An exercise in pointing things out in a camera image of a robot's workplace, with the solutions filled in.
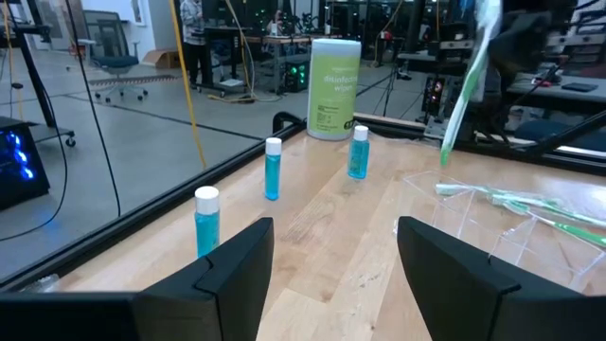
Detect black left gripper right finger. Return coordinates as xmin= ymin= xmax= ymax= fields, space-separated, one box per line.
xmin=397 ymin=216 xmax=606 ymax=341

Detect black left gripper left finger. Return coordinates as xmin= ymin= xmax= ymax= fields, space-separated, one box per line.
xmin=133 ymin=217 xmax=276 ymax=341

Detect blue bottle white cap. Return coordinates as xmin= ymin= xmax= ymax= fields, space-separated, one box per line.
xmin=194 ymin=185 xmax=222 ymax=260
xmin=348 ymin=124 xmax=371 ymax=181
xmin=264 ymin=136 xmax=283 ymax=202

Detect green toothbrush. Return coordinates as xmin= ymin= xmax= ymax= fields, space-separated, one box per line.
xmin=438 ymin=0 xmax=503 ymax=168
xmin=435 ymin=183 xmax=606 ymax=229
xmin=491 ymin=196 xmax=606 ymax=249

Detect clear acrylic organizer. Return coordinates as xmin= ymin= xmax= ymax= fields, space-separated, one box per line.
xmin=392 ymin=170 xmax=606 ymax=295

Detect black tablet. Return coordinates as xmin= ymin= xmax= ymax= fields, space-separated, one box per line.
xmin=561 ymin=81 xmax=599 ymax=94

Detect green disinfecting wipes canister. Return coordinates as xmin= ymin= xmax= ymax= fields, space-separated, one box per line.
xmin=306 ymin=37 xmax=363 ymax=142

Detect black computer green lights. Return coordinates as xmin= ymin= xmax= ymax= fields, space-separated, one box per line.
xmin=283 ymin=54 xmax=312 ymax=94

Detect black computer tower blue lights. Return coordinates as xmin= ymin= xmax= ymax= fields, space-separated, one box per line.
xmin=0 ymin=117 xmax=51 ymax=210

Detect cardboard box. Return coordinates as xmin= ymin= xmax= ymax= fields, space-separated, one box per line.
xmin=141 ymin=46 xmax=182 ymax=70

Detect person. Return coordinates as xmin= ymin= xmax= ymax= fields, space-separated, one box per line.
xmin=179 ymin=0 xmax=209 ymax=90

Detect blue office chair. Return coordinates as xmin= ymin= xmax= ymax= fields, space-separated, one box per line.
xmin=78 ymin=9 xmax=149 ymax=103

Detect desk with black legs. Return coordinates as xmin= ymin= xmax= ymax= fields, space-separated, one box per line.
xmin=196 ymin=26 xmax=342 ymax=97

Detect black wheeled stand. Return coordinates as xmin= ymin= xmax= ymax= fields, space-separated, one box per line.
xmin=0 ymin=0 xmax=77 ymax=149

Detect black table frame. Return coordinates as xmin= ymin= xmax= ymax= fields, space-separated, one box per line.
xmin=0 ymin=111 xmax=606 ymax=293

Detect yellow cable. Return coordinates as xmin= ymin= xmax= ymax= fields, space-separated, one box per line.
xmin=168 ymin=0 xmax=208 ymax=170

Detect thin black hanging cable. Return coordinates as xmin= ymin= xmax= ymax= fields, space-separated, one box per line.
xmin=63 ymin=0 xmax=122 ymax=219

